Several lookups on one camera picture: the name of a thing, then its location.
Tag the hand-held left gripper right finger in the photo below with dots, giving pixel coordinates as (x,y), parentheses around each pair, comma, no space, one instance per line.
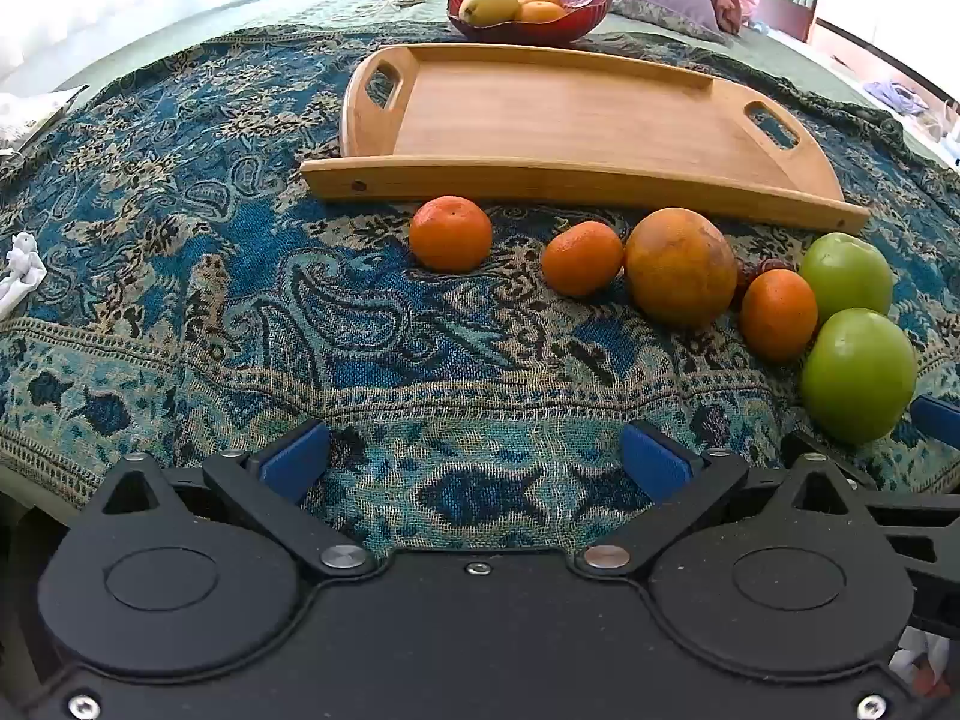
(654,459)

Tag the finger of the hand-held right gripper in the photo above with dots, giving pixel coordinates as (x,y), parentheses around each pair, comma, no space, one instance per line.
(926,540)
(937,417)

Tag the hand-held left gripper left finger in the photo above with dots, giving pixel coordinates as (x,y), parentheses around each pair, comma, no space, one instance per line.
(296,457)

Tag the green apple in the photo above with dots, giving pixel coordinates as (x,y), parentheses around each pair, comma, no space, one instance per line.
(847,276)
(857,375)

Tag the tangerine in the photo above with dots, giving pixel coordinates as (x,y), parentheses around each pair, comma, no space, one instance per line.
(450,234)
(582,259)
(778,315)

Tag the large yellowish orange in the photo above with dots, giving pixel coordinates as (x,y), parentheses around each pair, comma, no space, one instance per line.
(680,266)

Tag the dark red date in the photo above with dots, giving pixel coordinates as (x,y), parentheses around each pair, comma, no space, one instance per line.
(777,265)
(742,279)

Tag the blue paisley blanket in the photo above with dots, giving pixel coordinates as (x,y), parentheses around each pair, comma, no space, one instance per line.
(187,240)

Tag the blue cloth heap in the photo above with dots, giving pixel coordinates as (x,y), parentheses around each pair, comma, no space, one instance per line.
(896,96)

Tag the crumpled white tissue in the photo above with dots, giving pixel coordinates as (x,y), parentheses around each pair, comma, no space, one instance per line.
(19,270)

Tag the dark red wooden furniture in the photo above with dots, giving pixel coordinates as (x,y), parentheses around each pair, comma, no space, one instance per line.
(784,15)

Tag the white cloth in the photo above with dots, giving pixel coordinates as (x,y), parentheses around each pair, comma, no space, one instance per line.
(34,112)

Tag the yellow mango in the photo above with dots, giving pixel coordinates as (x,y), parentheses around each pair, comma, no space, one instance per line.
(487,4)

